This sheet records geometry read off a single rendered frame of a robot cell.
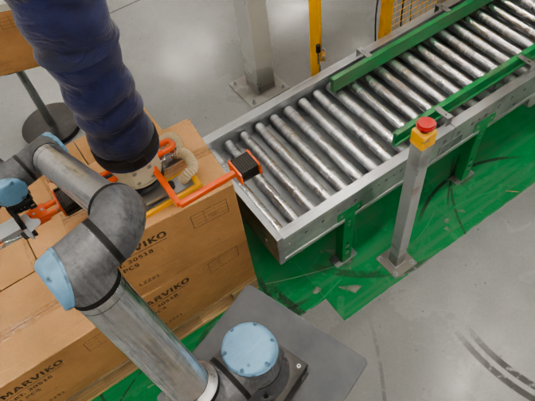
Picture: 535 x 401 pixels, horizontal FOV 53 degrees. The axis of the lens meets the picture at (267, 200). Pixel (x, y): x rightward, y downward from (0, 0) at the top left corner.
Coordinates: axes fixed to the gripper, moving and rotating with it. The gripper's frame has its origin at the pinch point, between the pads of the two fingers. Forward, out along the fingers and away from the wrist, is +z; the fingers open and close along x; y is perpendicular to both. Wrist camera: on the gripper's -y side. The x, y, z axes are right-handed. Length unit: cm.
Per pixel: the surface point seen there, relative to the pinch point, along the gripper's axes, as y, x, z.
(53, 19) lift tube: 37, -9, -68
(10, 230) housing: -4.6, -0.2, -1.3
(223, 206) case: 62, -19, 22
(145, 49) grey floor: 106, 193, 107
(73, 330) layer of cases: -10, -13, 53
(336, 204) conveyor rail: 107, -30, 48
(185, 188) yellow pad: 52, -12, 11
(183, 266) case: 39, -17, 48
